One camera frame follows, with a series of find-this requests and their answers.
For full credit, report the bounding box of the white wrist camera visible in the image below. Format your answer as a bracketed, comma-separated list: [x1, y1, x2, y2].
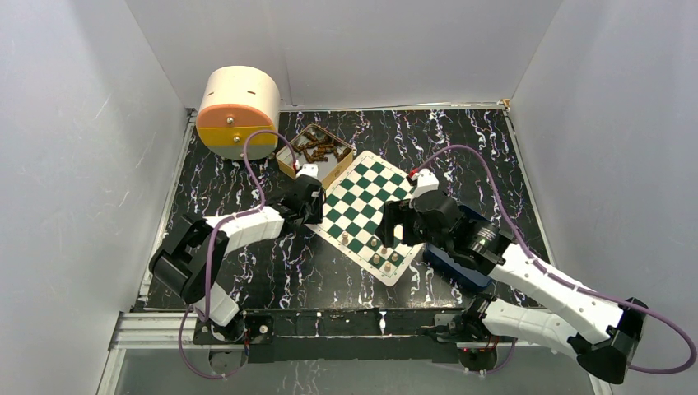
[407, 168, 439, 199]
[295, 164, 319, 179]

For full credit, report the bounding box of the pile of dark chess pieces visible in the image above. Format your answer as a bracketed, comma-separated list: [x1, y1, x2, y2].
[291, 131, 353, 164]

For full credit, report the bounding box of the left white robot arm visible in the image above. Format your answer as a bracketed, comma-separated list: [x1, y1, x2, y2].
[148, 173, 324, 342]

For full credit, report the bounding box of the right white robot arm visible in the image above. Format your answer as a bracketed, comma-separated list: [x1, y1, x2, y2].
[375, 190, 647, 384]

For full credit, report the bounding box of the green white chess board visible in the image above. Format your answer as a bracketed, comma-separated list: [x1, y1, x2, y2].
[308, 151, 422, 286]

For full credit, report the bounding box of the cream round drawer box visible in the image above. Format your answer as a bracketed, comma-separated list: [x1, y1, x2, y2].
[196, 66, 281, 160]

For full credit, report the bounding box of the tan square tin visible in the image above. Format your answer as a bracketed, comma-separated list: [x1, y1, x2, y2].
[276, 124, 355, 189]

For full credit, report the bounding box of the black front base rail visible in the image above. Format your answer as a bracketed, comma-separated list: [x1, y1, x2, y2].
[193, 308, 488, 364]

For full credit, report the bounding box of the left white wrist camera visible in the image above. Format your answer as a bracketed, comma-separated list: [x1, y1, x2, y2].
[295, 164, 319, 179]

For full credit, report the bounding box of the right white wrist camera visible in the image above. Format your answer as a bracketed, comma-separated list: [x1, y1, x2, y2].
[407, 168, 439, 199]

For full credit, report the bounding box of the dark blue tray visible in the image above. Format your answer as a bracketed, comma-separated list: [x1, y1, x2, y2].
[423, 204, 501, 292]

